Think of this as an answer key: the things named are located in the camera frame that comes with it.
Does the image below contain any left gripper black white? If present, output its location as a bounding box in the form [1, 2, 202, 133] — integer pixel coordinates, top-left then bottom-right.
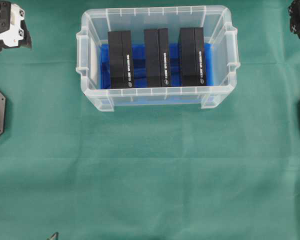
[0, 0, 32, 52]

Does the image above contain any black camera box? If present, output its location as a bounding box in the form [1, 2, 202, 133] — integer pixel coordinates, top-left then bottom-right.
[108, 30, 135, 89]
[144, 28, 172, 88]
[178, 27, 208, 87]

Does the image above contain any clear plastic storage case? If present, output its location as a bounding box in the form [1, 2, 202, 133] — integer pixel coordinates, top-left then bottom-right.
[76, 5, 241, 112]

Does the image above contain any blue foam insert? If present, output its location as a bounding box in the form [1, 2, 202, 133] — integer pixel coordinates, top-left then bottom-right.
[100, 43, 214, 89]

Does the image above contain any green table cloth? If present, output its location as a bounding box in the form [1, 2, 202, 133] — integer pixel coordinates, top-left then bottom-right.
[0, 0, 300, 240]

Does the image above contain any black tripod tip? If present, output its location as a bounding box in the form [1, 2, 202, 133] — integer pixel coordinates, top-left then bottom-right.
[46, 232, 59, 240]

